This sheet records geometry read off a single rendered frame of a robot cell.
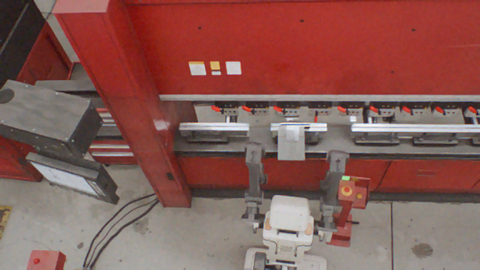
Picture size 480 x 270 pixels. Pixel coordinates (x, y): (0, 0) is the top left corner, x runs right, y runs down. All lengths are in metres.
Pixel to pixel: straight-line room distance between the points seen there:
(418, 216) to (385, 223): 0.29
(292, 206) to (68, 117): 1.23
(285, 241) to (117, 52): 1.35
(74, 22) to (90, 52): 0.20
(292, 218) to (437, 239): 1.87
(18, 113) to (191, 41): 0.94
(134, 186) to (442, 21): 2.91
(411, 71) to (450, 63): 0.20
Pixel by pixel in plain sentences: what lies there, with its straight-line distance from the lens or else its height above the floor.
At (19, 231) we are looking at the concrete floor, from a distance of 4.43.
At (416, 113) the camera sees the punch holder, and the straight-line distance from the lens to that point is 3.03.
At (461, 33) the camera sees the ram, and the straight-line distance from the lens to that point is 2.53.
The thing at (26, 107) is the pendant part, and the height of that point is 1.95.
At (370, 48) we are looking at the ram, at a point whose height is 1.81.
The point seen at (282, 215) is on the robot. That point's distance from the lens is 2.41.
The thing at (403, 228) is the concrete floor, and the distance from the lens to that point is 3.98.
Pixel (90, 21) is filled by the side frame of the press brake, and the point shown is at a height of 2.24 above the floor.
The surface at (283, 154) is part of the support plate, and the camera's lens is 2.98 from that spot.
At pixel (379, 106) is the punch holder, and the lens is 2.91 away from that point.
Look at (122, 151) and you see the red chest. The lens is 3.95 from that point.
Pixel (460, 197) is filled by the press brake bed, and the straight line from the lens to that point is 4.19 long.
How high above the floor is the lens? 3.61
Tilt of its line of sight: 59 degrees down
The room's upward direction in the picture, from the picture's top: 8 degrees counter-clockwise
